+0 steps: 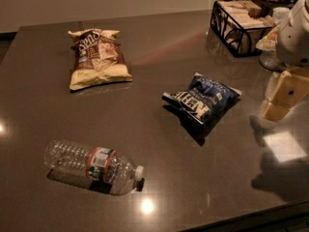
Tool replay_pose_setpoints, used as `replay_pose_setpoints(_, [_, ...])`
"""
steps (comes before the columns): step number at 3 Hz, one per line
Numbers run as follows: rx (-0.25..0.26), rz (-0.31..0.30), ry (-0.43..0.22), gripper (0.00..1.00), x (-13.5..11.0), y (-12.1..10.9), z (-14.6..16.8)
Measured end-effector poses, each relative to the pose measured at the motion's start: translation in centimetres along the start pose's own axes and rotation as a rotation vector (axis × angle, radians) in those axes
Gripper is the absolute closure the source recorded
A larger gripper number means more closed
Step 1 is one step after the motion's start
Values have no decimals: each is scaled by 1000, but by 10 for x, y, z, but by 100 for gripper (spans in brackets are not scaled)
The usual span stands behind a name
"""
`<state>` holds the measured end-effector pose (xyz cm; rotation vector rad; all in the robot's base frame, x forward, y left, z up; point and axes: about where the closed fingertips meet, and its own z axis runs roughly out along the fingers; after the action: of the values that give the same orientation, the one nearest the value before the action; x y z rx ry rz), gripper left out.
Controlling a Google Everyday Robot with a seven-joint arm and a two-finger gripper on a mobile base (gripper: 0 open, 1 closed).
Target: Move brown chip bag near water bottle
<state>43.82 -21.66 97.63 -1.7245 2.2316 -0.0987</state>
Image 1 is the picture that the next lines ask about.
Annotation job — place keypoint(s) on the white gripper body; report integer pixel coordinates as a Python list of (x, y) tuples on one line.
[(294, 40)]

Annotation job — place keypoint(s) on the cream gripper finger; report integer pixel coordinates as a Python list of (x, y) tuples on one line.
[(273, 112)]

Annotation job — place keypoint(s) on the brown chip bag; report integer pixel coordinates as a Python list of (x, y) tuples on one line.
[(98, 59)]

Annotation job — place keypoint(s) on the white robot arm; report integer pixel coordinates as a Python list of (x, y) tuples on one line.
[(292, 42)]

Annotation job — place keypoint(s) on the blue chip bag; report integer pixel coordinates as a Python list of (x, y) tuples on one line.
[(204, 98)]

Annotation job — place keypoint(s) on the clear plastic water bottle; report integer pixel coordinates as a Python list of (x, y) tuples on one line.
[(94, 168)]

